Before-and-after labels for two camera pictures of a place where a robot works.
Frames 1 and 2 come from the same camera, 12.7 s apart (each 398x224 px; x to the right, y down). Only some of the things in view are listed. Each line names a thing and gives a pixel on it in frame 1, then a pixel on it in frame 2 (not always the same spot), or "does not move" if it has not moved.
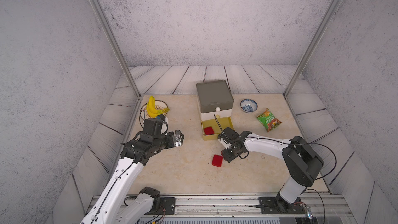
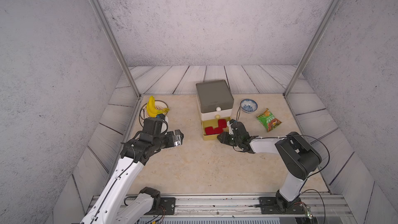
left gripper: [172, 142] does not move
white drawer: [219, 114] does not move
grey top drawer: [214, 96] does not move
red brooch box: [217, 160] → [222, 123]
